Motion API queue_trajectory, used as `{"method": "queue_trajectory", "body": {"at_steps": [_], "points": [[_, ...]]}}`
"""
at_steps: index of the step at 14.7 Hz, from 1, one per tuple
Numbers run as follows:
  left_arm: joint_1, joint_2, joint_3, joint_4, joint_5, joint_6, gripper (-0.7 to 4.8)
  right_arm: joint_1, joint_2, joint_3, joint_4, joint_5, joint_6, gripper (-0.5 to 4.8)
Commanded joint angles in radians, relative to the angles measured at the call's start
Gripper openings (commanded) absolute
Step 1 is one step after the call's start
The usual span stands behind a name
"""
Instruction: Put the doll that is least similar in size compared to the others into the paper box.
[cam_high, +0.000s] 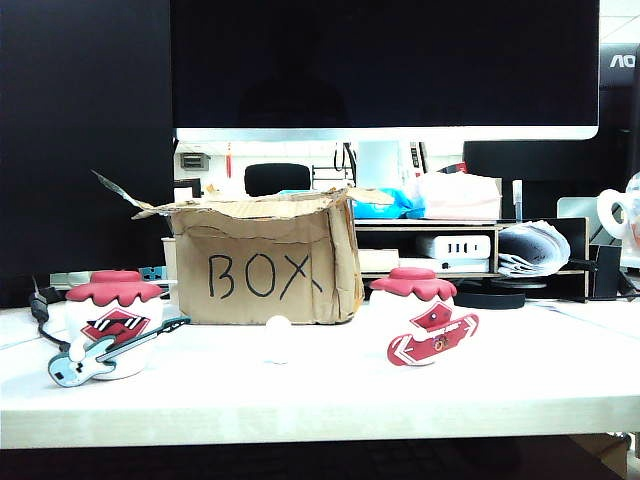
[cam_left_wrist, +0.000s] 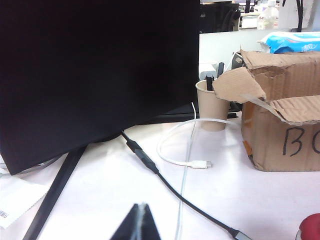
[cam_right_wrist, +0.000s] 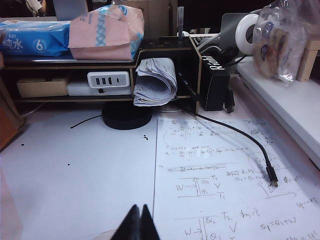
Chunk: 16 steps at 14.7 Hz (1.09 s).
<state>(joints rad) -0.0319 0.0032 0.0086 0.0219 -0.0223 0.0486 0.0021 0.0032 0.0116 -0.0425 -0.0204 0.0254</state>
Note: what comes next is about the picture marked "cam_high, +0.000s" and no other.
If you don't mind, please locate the black power cable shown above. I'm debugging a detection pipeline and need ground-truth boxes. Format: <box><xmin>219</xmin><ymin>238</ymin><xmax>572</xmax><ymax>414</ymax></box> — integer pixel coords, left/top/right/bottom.
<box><xmin>28</xmin><ymin>273</ymin><xmax>72</xmax><ymax>352</ymax></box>

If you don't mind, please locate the rolled newspaper bundle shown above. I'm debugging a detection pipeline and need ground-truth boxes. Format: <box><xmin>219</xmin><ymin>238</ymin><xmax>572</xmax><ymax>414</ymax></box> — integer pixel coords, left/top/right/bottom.
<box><xmin>496</xmin><ymin>221</ymin><xmax>572</xmax><ymax>279</ymax></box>

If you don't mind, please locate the pink white plastic package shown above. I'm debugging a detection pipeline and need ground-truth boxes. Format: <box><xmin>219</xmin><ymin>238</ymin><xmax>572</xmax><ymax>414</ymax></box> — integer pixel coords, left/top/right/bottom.
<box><xmin>406</xmin><ymin>171</ymin><xmax>503</xmax><ymax>222</ymax></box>

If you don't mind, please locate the red-lid jar doll with guitar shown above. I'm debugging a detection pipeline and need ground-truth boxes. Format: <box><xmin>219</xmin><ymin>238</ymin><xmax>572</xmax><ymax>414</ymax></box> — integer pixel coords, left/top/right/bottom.
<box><xmin>47</xmin><ymin>269</ymin><xmax>193</xmax><ymax>388</ymax></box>

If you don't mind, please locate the large black silver-chin monitor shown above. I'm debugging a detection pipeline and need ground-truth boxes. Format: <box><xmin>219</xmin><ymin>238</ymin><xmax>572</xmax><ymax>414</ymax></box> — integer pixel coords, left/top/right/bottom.
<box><xmin>169</xmin><ymin>0</ymin><xmax>601</xmax><ymax>143</ymax></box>

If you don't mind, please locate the black round monitor base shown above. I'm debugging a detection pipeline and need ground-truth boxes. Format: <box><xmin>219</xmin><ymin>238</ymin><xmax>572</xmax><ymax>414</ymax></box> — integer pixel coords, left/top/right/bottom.
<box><xmin>452</xmin><ymin>288</ymin><xmax>527</xmax><ymax>311</ymax></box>

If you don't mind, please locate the black office chair back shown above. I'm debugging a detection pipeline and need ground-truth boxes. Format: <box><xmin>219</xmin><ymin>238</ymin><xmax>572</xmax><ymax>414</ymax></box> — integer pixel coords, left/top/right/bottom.
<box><xmin>243</xmin><ymin>162</ymin><xmax>313</xmax><ymax>198</ymax></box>

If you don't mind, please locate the black AOC monitor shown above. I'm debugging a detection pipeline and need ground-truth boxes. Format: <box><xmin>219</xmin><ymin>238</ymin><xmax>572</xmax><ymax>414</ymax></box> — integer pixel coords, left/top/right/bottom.
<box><xmin>598</xmin><ymin>43</ymin><xmax>640</xmax><ymax>201</ymax></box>

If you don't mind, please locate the dark black panel screen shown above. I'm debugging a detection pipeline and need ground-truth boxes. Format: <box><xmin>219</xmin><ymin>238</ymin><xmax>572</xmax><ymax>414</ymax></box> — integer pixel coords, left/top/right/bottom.
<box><xmin>0</xmin><ymin>0</ymin><xmax>175</xmax><ymax>309</ymax></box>

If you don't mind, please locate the torn cardboard box marked BOX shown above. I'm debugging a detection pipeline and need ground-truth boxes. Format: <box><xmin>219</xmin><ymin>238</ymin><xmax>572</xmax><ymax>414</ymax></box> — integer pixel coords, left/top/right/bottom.
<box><xmin>91</xmin><ymin>169</ymin><xmax>396</xmax><ymax>326</ymax></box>

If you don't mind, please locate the wooden desk shelf riser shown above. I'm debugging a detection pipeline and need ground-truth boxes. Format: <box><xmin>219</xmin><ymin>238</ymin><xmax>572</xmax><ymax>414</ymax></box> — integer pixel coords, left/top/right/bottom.
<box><xmin>352</xmin><ymin>216</ymin><xmax>591</xmax><ymax>304</ymax></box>

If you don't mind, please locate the small black box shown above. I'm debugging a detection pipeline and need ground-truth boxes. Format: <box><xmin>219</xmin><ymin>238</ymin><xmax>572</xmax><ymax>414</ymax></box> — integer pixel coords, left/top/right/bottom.
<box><xmin>589</xmin><ymin>244</ymin><xmax>624</xmax><ymax>302</ymax></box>

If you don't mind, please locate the white power strip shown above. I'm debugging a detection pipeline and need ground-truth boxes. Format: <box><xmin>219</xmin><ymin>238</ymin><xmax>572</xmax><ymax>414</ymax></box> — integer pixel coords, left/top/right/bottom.
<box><xmin>49</xmin><ymin>265</ymin><xmax>180</xmax><ymax>292</ymax></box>

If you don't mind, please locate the red-lid jar doll with skateboard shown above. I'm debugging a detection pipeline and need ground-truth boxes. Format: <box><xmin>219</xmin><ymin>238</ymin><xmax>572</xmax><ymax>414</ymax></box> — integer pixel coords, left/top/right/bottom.
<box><xmin>368</xmin><ymin>266</ymin><xmax>481</xmax><ymax>368</ymax></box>

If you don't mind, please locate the blue wet wipes packet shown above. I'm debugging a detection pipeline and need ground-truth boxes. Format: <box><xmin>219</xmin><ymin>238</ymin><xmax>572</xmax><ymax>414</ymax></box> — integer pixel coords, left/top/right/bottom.
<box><xmin>349</xmin><ymin>186</ymin><xmax>427</xmax><ymax>220</ymax></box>

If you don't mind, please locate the white multi-port charger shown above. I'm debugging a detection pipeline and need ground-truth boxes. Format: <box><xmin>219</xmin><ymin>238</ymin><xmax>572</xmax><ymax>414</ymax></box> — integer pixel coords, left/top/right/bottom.
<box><xmin>416</xmin><ymin>234</ymin><xmax>493</xmax><ymax>262</ymax></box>

